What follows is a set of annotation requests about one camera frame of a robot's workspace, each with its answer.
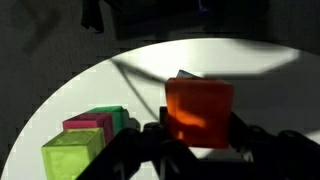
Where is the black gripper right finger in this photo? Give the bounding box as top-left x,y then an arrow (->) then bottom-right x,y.
199,113 -> 320,180

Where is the round white table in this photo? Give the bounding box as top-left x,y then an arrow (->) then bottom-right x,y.
1,38 -> 320,180

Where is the orange block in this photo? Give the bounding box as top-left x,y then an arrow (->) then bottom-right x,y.
165,78 -> 234,149

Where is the yellow-green block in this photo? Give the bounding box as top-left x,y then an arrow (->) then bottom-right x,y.
41,128 -> 105,180

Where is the blue block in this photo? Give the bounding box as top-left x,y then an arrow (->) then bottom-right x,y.
176,70 -> 198,79

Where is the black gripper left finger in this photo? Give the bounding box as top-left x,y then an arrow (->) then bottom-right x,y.
76,106 -> 200,180

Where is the magenta block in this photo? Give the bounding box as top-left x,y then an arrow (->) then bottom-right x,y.
62,112 -> 114,144

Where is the green block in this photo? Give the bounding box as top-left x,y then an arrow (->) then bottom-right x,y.
89,106 -> 129,134

